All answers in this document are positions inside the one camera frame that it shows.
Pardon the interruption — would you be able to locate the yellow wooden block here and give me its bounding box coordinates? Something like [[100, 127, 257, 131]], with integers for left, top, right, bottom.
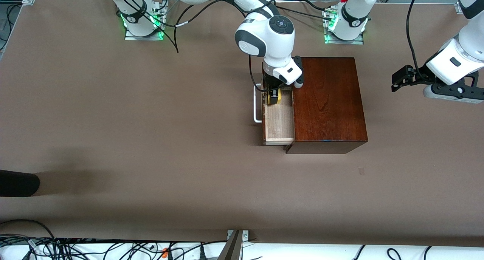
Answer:
[[267, 88, 282, 105]]

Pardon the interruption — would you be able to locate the wooden drawer with white handle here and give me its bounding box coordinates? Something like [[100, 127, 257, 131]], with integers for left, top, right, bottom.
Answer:
[[253, 84, 295, 146]]

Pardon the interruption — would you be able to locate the dark brown wooden cabinet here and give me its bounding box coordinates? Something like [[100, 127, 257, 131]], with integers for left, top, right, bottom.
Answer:
[[284, 57, 368, 155]]

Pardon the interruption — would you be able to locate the dark metal strut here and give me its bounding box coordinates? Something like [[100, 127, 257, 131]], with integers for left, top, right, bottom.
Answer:
[[217, 231, 243, 260]]

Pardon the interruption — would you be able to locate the black rounded cylinder object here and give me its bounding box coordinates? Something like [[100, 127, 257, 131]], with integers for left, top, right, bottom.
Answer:
[[0, 169, 40, 197]]

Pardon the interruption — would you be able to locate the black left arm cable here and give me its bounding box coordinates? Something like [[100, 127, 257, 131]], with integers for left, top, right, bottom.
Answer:
[[406, 0, 430, 81]]

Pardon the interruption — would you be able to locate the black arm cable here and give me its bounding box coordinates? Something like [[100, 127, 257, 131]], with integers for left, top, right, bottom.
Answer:
[[406, 0, 430, 81], [115, 0, 275, 90]]

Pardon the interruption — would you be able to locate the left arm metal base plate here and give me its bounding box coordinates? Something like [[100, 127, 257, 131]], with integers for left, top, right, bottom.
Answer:
[[324, 31, 365, 45]]

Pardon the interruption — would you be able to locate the long black power cable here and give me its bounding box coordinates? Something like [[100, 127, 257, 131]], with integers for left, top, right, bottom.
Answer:
[[274, 3, 337, 22]]

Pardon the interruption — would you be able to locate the short thin black cable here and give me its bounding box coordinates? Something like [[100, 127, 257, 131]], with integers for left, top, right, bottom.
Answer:
[[301, 0, 329, 12]]

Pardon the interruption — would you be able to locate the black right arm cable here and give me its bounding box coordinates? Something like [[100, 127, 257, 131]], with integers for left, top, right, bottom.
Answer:
[[115, 0, 275, 90]]

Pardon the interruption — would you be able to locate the aluminium corner bracket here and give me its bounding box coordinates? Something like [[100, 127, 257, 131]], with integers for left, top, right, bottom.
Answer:
[[227, 230, 249, 242]]

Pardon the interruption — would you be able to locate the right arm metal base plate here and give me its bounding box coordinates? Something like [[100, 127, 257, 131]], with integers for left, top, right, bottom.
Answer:
[[124, 26, 164, 41]]

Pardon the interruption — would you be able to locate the arched black cable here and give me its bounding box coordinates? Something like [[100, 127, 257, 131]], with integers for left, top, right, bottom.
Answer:
[[0, 219, 57, 241]]

